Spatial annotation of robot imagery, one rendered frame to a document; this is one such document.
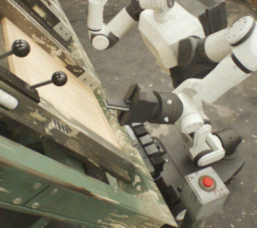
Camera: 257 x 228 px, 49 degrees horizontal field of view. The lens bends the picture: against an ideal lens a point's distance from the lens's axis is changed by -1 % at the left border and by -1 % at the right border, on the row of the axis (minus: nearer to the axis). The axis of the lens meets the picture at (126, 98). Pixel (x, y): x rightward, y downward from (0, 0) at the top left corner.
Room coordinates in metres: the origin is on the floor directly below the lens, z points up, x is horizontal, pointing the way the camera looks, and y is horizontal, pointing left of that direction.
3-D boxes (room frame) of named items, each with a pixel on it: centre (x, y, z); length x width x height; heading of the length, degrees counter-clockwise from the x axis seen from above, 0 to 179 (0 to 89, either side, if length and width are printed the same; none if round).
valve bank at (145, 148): (0.90, -0.06, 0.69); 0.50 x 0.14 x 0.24; 22
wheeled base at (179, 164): (1.13, -0.50, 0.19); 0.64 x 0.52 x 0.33; 112
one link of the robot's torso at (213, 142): (1.15, -0.53, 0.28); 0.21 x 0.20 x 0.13; 112
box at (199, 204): (0.52, -0.29, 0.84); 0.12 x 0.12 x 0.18; 22
